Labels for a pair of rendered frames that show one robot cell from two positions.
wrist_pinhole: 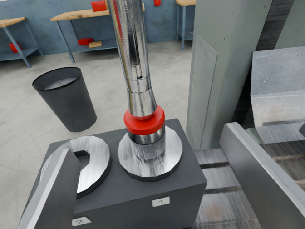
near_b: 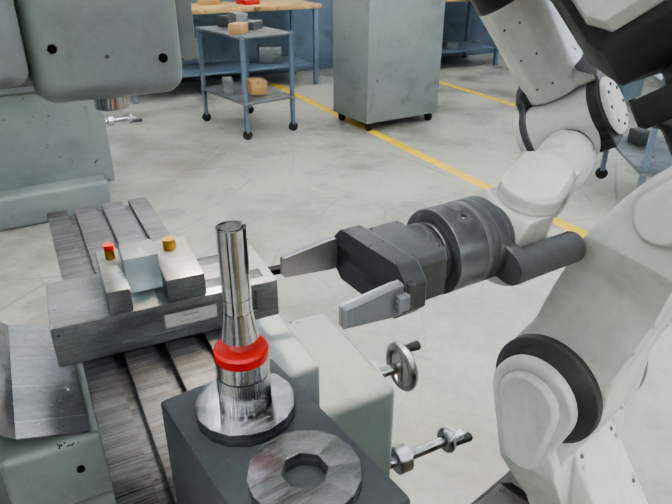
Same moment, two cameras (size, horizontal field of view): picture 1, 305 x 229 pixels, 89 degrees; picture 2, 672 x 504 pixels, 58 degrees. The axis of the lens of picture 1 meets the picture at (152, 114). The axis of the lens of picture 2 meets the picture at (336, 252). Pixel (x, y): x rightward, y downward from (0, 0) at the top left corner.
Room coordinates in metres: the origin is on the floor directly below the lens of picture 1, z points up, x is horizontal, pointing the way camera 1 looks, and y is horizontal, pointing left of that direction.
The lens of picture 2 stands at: (0.27, 0.43, 1.49)
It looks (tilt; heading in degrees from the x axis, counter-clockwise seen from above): 27 degrees down; 241
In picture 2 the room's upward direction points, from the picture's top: straight up
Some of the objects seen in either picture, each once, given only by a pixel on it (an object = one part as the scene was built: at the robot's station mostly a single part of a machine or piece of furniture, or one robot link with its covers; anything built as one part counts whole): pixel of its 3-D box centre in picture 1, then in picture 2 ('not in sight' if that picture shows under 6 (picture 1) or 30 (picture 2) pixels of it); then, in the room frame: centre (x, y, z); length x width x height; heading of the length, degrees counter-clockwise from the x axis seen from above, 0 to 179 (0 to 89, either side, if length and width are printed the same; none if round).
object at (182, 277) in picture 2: not in sight; (176, 267); (0.07, -0.48, 1.02); 0.15 x 0.06 x 0.04; 86
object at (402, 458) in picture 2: not in sight; (431, 446); (-0.40, -0.35, 0.51); 0.22 x 0.06 x 0.06; 179
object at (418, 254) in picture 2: not in sight; (416, 259); (-0.06, 0.00, 1.22); 0.13 x 0.12 x 0.10; 93
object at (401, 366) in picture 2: not in sight; (388, 370); (-0.37, -0.49, 0.63); 0.16 x 0.12 x 0.12; 179
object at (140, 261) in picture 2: not in sight; (140, 265); (0.13, -0.48, 1.03); 0.06 x 0.05 x 0.06; 86
